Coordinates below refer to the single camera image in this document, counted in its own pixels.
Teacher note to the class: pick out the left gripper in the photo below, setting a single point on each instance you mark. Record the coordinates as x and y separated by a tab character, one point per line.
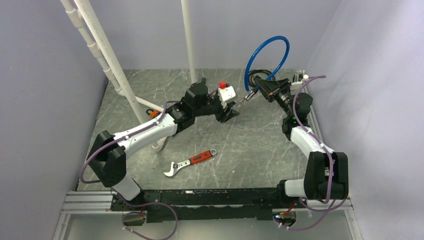
222	115

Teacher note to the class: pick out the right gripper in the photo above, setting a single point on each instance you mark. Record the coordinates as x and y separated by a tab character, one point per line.
267	86

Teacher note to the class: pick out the silver lock keys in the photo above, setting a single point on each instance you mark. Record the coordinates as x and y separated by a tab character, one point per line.
239	105

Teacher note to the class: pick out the blue cable lock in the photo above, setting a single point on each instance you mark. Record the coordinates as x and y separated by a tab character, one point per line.
271	61

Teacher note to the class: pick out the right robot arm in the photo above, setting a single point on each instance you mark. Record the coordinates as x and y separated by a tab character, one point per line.
327	175

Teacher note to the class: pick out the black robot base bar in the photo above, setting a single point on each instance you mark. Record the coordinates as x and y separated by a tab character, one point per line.
161	205

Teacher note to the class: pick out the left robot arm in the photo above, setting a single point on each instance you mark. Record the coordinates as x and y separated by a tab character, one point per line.
109	153

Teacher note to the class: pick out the orange black padlock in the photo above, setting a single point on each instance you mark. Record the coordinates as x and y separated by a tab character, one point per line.
152	113

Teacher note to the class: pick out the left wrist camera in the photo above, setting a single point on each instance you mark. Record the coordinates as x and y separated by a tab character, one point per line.
226	94

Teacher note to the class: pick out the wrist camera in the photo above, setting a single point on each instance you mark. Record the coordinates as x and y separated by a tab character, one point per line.
226	94
299	78

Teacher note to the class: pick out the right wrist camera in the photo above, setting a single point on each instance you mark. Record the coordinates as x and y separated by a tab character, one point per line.
299	78

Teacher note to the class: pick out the red handled adjustable wrench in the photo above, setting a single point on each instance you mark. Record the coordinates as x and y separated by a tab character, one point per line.
176	166

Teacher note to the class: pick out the white PVC pipe frame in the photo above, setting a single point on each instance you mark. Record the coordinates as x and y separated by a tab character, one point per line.
84	19

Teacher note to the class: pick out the aluminium rail frame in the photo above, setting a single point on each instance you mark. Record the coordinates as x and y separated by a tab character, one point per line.
82	203

